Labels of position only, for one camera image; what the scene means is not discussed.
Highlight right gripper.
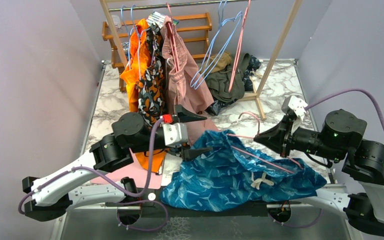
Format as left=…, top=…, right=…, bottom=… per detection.
left=253, top=113, right=343, bottom=161

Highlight pink wire hanger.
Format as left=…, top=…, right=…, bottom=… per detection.
left=228, top=0, right=251, bottom=93
left=226, top=111, right=304, bottom=174

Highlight blue patterned shorts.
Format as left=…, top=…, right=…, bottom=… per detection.
left=159, top=130, right=327, bottom=212

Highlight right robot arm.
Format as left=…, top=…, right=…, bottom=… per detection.
left=253, top=109, right=384, bottom=237

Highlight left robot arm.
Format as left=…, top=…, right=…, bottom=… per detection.
left=17, top=104, right=209, bottom=222

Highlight orange shorts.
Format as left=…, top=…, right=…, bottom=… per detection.
left=119, top=17, right=166, bottom=174

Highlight pink shorts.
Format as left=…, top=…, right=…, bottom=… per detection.
left=162, top=16, right=219, bottom=145

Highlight camouflage patterned shorts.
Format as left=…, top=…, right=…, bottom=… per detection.
left=138, top=23, right=167, bottom=126

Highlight hanger holding pink shorts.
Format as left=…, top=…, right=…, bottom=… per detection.
left=165, top=2, right=180, bottom=72

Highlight olive green garment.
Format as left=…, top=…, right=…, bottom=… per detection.
left=205, top=53, right=253, bottom=103

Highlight pink mat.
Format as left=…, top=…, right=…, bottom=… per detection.
left=106, top=149, right=167, bottom=189

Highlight dark navy patterned garment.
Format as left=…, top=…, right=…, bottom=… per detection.
left=206, top=54, right=261, bottom=116

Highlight tan garment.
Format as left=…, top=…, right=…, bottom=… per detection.
left=201, top=52, right=233, bottom=74

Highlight wooden shelf unit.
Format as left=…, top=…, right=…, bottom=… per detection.
left=101, top=12, right=213, bottom=73

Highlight blue lidded jar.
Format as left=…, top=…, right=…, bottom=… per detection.
left=122, top=41, right=130, bottom=61

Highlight marker pen pack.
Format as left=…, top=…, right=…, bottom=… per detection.
left=146, top=11, right=167, bottom=28

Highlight clear plastic cup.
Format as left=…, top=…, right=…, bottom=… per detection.
left=111, top=14, right=123, bottom=32

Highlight wooden clothes rack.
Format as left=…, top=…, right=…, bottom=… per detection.
left=99, top=0, right=303, bottom=121

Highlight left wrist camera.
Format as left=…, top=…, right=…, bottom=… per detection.
left=161, top=114, right=180, bottom=148

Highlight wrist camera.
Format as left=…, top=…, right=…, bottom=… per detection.
left=161, top=114, right=180, bottom=148
left=281, top=95, right=308, bottom=121

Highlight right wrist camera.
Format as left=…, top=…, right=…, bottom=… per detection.
left=281, top=95, right=308, bottom=121

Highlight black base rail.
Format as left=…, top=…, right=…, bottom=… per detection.
left=105, top=188, right=292, bottom=222

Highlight blue wire hanger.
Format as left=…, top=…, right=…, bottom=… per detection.
left=190, top=0, right=244, bottom=90

